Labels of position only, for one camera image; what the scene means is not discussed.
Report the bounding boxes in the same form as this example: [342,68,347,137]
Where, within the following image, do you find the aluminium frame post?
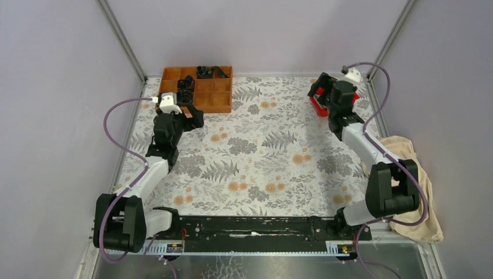
[375,0,418,66]
[97,0,148,84]

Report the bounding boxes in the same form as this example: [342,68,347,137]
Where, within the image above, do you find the red plastic bin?
[309,87,360,118]

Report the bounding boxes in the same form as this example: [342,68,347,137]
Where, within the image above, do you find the beige crumpled cloth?
[361,135,444,245]

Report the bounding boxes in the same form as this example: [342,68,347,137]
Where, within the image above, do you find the aluminium frame post left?
[97,0,148,84]

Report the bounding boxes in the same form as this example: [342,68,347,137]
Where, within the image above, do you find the black strap coil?
[196,66,230,80]
[176,75,196,92]

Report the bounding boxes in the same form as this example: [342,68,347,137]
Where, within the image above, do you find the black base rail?
[156,216,372,255]

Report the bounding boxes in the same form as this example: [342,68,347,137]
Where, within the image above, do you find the orange compartment tray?
[158,65,233,113]

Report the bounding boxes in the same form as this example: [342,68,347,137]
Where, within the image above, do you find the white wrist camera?
[340,66,363,85]
[152,92,183,114]

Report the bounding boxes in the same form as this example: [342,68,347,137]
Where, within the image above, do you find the black strap coil top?
[196,66,230,80]

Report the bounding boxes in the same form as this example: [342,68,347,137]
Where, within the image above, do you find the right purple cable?
[346,62,430,279]

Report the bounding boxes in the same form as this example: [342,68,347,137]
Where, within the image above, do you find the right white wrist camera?
[340,66,363,85]

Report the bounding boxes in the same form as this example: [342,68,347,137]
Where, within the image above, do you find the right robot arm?
[308,72,421,239]

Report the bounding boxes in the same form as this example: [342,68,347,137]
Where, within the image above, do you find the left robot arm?
[93,104,204,253]

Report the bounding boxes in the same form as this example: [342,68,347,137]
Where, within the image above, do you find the black ring coil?
[176,90,194,106]

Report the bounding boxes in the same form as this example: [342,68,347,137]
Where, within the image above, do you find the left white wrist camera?
[152,92,183,114]

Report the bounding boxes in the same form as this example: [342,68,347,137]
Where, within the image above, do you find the floral patterned mat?
[110,76,392,217]

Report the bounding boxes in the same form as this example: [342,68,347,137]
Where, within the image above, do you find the black strap coil middle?
[176,75,196,92]

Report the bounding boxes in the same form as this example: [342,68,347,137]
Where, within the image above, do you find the aluminium frame post right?
[375,0,418,66]

